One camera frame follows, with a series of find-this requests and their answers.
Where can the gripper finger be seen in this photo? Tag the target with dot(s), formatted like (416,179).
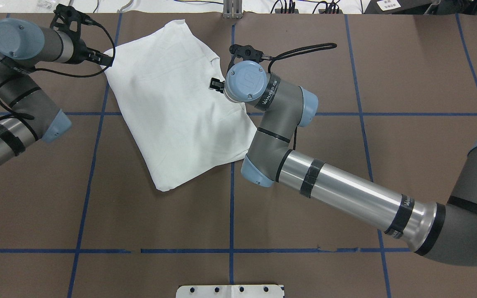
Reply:
(217,85)

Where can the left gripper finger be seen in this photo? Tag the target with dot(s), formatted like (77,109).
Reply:
(103,59)

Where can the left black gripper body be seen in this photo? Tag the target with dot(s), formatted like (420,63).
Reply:
(82,49)

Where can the white printed t-shirt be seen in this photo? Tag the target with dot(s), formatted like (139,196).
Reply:
(181,127)

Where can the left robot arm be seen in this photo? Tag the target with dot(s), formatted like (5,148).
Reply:
(31,115)

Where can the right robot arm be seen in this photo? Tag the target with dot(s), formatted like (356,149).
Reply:
(445,233)

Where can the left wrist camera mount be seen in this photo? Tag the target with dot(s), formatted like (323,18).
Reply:
(68,16)

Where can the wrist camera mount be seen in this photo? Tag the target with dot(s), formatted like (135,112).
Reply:
(68,16)
(247,53)

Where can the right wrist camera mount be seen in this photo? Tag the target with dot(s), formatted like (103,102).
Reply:
(247,53)

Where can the aluminium frame post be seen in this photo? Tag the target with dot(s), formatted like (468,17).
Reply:
(232,9)

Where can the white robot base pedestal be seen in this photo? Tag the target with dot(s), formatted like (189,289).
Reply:
(231,291)

